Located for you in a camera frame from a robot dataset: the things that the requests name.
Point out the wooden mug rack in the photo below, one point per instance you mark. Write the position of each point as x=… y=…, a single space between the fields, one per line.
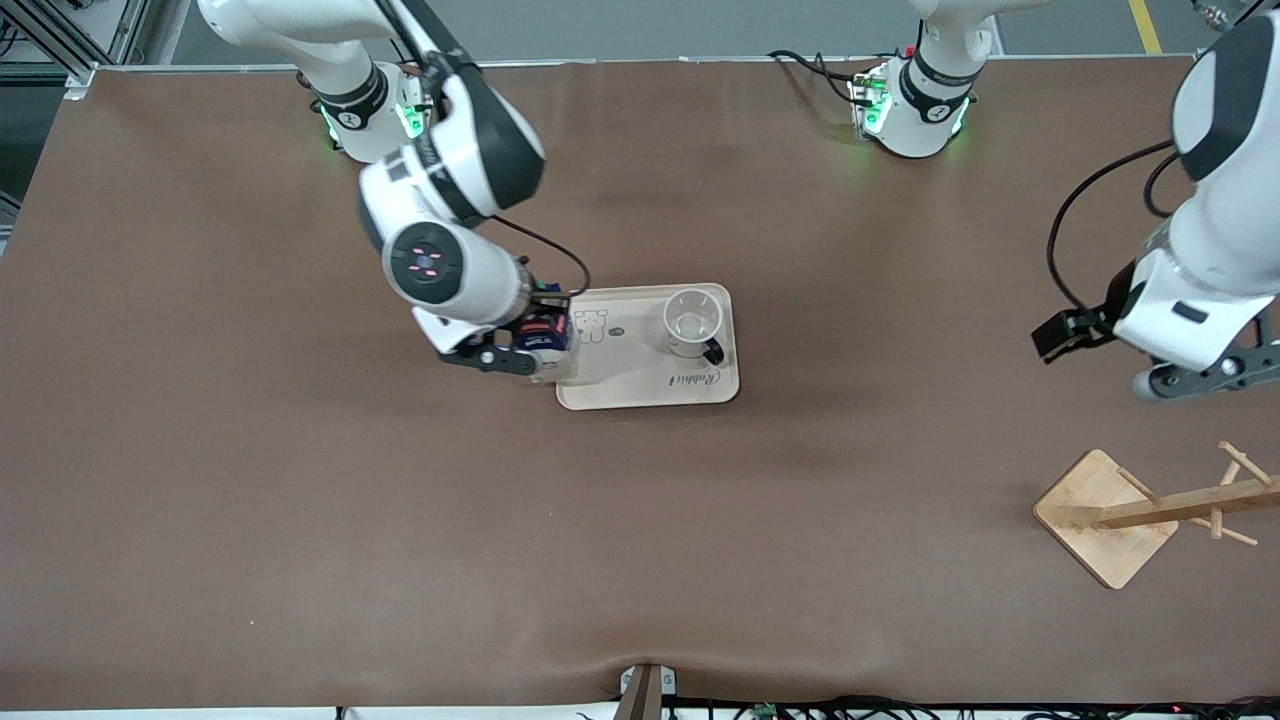
x=1100 y=520

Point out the blue white milk carton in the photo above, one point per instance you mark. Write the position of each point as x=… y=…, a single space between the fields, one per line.
x=555 y=365

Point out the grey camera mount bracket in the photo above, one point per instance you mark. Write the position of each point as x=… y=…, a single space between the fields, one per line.
x=645 y=695

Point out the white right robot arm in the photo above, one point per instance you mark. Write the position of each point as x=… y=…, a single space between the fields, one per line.
x=440 y=265

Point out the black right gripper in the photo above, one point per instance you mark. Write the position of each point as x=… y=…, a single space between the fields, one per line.
x=541 y=312

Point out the beige plastic tray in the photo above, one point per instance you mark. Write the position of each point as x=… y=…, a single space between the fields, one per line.
x=640 y=385

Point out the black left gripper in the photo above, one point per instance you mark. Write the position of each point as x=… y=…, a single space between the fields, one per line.
x=1093 y=322

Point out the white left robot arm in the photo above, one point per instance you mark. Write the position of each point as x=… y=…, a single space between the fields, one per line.
x=1220 y=240

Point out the aluminium frame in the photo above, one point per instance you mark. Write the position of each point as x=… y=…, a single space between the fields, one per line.
x=60 y=50

